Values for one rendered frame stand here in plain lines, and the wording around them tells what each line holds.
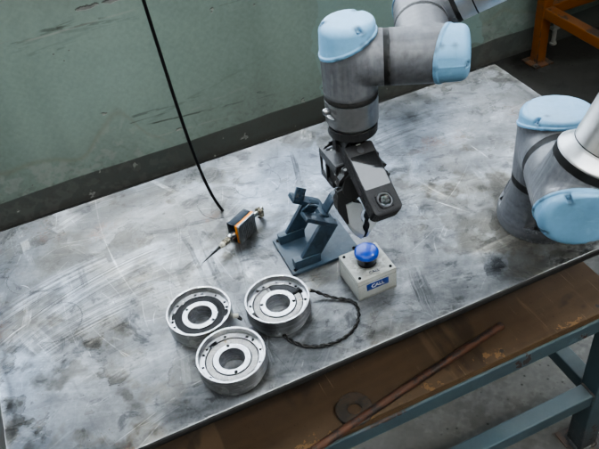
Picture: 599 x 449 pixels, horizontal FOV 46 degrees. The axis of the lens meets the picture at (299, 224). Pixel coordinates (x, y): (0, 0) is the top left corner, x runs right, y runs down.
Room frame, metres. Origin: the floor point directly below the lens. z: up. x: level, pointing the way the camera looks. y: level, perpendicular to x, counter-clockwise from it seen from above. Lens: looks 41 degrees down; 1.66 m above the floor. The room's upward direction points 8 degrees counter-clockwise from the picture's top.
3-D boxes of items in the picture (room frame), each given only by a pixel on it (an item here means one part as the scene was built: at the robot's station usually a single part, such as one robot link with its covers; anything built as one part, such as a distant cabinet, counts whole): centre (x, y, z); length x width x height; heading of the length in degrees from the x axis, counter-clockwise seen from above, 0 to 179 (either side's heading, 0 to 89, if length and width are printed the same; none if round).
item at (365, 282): (0.81, -0.11, 0.82); 0.08 x 0.07 x 0.05; 109
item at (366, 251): (0.81, -0.10, 0.85); 0.04 x 0.04 x 0.05
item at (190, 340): (0.76, 0.18, 0.82); 0.10 x 0.10 x 0.04
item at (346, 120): (0.83, -0.09, 1.13); 0.08 x 0.08 x 0.05
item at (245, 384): (0.66, 0.13, 0.82); 0.10 x 0.10 x 0.04
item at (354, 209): (0.83, -0.08, 0.94); 0.06 x 0.03 x 0.09; 19
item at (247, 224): (0.97, 0.10, 0.82); 0.05 x 0.02 x 0.04; 138
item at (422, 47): (0.83, -0.20, 1.20); 0.11 x 0.11 x 0.08; 81
